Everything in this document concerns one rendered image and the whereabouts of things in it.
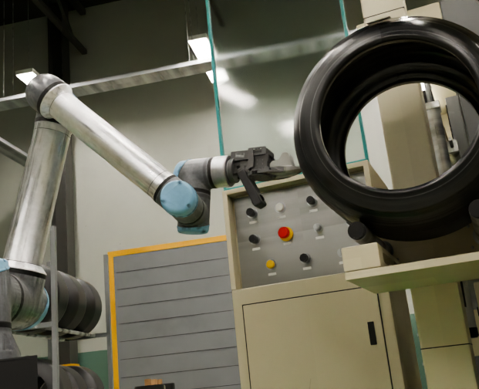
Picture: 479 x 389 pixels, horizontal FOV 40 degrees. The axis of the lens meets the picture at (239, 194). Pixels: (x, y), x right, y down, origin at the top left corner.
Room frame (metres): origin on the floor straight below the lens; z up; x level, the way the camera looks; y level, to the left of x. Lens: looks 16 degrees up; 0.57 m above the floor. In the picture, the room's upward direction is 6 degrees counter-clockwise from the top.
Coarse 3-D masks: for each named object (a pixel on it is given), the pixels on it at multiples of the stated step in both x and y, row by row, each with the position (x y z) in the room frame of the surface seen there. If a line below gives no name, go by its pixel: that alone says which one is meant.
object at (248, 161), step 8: (232, 152) 1.72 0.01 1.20; (240, 152) 1.71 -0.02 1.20; (248, 152) 1.69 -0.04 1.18; (256, 152) 1.69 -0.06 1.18; (264, 152) 1.67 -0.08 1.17; (232, 160) 1.71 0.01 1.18; (240, 160) 1.72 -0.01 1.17; (248, 160) 1.69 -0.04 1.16; (256, 160) 1.69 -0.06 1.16; (264, 160) 1.68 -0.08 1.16; (272, 160) 1.72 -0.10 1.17; (232, 168) 1.72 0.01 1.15; (240, 168) 1.72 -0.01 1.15; (248, 168) 1.69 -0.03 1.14; (256, 168) 1.68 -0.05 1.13; (232, 176) 1.72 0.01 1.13; (256, 176) 1.69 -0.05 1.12; (264, 176) 1.69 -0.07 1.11; (272, 176) 1.71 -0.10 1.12
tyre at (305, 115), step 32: (384, 32) 1.46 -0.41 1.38; (416, 32) 1.43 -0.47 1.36; (448, 32) 1.41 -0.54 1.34; (320, 64) 1.54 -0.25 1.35; (352, 64) 1.66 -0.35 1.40; (384, 64) 1.70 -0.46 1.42; (416, 64) 1.69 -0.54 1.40; (448, 64) 1.65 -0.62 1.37; (320, 96) 1.52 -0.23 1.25; (352, 96) 1.76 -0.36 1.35; (320, 128) 1.55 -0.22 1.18; (320, 160) 1.54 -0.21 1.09; (320, 192) 1.57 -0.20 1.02; (352, 192) 1.51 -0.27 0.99; (384, 192) 1.48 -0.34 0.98; (416, 192) 1.46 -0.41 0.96; (448, 192) 1.44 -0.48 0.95; (384, 224) 1.53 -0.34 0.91; (416, 224) 1.50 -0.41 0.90; (448, 224) 1.54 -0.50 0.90
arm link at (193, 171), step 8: (192, 160) 1.76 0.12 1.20; (200, 160) 1.74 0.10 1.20; (208, 160) 1.73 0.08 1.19; (176, 168) 1.76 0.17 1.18; (184, 168) 1.75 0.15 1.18; (192, 168) 1.74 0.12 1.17; (200, 168) 1.73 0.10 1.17; (208, 168) 1.72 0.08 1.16; (184, 176) 1.75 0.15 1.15; (192, 176) 1.74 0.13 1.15; (200, 176) 1.73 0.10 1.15; (208, 176) 1.73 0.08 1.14; (192, 184) 1.74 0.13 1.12; (200, 184) 1.74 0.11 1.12; (208, 184) 1.75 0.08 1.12
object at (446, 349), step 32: (384, 0) 1.82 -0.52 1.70; (384, 96) 1.84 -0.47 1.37; (416, 96) 1.81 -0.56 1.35; (384, 128) 1.85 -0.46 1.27; (416, 128) 1.82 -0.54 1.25; (416, 160) 1.82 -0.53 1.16; (416, 288) 1.84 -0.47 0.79; (448, 288) 1.81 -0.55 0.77; (416, 320) 1.86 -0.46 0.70; (448, 320) 1.82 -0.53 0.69; (448, 352) 1.82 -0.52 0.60; (448, 384) 1.83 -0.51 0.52
